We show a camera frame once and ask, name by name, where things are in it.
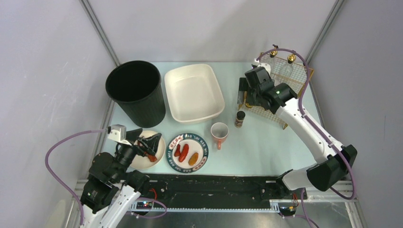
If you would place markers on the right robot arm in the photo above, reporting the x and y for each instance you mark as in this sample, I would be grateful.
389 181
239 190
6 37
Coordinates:
333 159

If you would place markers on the cream plate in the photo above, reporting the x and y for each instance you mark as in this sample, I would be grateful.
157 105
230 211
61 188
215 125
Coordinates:
144 163

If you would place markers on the electronics board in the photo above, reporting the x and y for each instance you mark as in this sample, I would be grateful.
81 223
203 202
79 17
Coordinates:
287 211
144 205

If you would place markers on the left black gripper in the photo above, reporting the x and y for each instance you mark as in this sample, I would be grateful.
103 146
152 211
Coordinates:
137 143

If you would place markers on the brown meat piece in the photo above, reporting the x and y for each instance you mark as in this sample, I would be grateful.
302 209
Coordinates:
152 158

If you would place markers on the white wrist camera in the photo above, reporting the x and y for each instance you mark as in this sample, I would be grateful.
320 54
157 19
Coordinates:
264 65
117 133

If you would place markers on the orange ceramic mug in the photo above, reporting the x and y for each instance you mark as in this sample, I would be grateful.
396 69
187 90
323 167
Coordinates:
219 132

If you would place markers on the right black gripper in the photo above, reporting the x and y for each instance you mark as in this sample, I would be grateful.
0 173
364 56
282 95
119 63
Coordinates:
246 89

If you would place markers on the yellow wire basket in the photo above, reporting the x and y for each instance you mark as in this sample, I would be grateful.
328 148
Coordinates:
297 82

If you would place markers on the right electronics board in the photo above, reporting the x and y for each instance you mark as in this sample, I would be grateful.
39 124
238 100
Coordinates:
287 211

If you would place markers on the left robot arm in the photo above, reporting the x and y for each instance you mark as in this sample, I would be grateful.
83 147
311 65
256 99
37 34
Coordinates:
110 189

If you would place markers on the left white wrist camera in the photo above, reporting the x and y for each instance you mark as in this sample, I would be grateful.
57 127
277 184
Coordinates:
117 133

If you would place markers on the black ribbed trash bin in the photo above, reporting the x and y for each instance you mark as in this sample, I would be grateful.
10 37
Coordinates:
136 86

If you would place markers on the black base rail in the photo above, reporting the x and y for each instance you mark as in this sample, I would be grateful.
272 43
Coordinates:
219 192

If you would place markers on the white rectangular tub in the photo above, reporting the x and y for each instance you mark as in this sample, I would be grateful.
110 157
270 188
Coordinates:
193 93

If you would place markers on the green rimmed patterned plate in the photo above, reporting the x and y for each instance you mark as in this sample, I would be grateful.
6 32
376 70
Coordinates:
196 144

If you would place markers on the large red sausage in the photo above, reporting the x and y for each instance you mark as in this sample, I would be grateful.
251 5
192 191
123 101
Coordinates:
184 153

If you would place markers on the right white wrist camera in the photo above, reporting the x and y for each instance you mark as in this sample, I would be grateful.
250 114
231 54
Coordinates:
264 65

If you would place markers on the glass oil bottle gold spout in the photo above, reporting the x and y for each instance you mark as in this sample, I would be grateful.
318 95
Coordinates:
272 58

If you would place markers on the orange sausage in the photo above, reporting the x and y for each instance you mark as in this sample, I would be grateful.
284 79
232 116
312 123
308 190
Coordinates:
193 159

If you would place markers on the dark brown small bottle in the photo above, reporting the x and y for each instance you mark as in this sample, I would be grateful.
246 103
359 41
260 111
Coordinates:
240 116

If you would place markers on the left electronics board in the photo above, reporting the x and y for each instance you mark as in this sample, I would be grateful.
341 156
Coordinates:
144 205

